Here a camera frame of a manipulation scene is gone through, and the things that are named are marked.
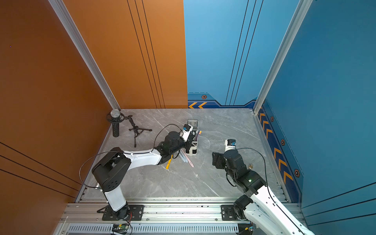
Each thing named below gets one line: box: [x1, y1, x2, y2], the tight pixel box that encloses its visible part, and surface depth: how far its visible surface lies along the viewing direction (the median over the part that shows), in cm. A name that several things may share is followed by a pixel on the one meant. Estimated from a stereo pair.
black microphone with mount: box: [106, 108, 125, 138], surface depth 89 cm
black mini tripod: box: [123, 115, 153, 148], surface depth 101 cm
